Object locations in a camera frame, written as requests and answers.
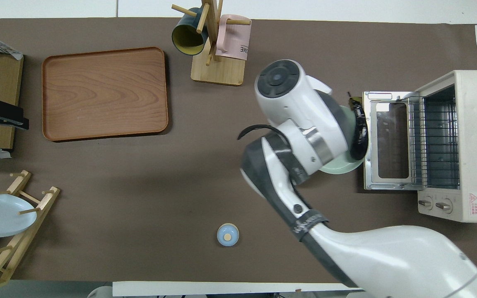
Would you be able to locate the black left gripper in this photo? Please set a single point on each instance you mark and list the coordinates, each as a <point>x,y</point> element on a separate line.
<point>2,109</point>

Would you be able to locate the pale green plate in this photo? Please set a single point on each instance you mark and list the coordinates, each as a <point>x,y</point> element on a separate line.
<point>342,167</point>

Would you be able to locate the dark purple eggplant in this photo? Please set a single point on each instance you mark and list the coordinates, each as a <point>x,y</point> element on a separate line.
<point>361,132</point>

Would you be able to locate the glass oven door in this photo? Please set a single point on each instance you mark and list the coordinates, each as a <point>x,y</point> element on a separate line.
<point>391,140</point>

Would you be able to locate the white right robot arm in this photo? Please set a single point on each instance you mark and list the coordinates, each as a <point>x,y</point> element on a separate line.
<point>304,107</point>

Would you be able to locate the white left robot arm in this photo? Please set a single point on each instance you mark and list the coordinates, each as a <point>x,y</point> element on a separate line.
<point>99,292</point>

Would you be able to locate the silver oven knob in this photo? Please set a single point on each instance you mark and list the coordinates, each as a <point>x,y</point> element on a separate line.
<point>443,205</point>
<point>425,203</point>

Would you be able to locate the white toaster oven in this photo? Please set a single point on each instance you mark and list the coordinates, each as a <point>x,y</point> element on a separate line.
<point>474,145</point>

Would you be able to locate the wooden plate rack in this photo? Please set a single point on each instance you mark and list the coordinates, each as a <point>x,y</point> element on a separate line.
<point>35,203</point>

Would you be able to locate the brown wooden tray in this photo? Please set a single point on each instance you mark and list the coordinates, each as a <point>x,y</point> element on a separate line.
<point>104,93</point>

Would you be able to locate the brown table mat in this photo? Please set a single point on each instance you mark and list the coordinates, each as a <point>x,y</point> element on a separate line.
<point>139,186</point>

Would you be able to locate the dark blue mug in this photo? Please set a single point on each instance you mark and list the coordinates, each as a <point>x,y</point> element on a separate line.
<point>186,37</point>

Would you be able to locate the wooden mug tree stand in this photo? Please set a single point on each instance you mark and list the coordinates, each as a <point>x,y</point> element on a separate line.
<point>218,72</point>

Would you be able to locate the pink mug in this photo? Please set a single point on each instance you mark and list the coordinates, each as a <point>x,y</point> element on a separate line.
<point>232,39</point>

